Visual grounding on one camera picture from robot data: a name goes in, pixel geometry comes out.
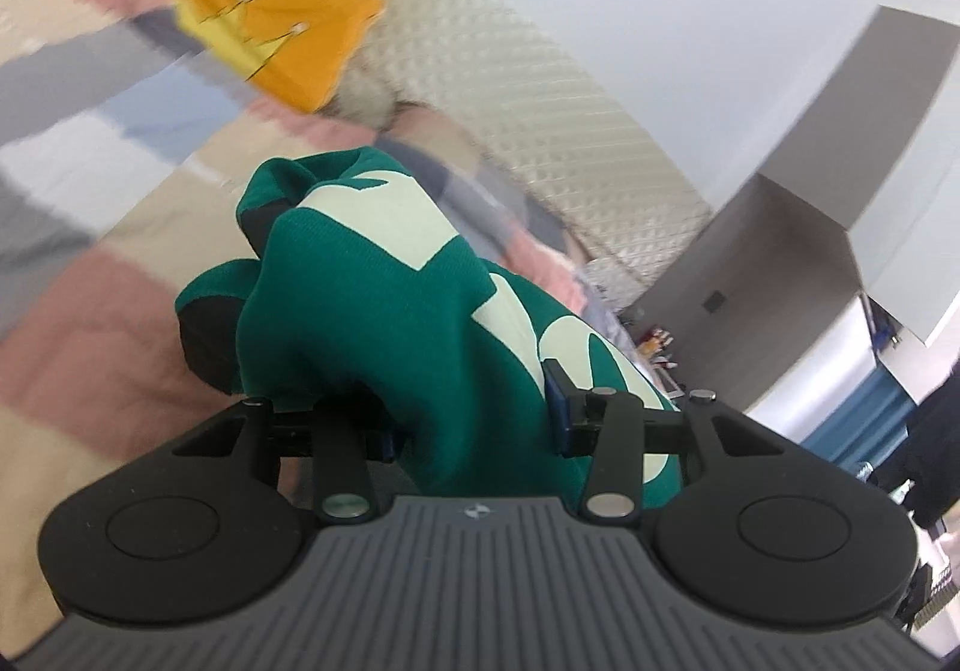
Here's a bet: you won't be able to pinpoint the green sweatshirt with white print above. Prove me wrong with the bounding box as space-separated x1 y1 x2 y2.
176 148 662 502

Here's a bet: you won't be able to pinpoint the bottles on bedside table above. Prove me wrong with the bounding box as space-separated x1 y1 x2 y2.
633 325 686 400

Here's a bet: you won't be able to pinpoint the blue curtain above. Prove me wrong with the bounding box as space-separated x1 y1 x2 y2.
802 364 916 479

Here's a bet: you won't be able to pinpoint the cream fluffy pillow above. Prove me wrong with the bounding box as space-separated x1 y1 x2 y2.
322 66 398 131

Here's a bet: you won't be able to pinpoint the patchwork colour block duvet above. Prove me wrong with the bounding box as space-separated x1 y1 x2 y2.
2 0 633 655

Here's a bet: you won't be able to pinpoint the cream quilted headboard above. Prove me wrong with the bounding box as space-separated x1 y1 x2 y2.
344 0 711 310

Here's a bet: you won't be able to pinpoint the orange crown pillow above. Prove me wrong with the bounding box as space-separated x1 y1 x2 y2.
172 0 386 113

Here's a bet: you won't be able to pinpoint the grey wall socket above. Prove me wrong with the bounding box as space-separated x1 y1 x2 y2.
703 290 727 313

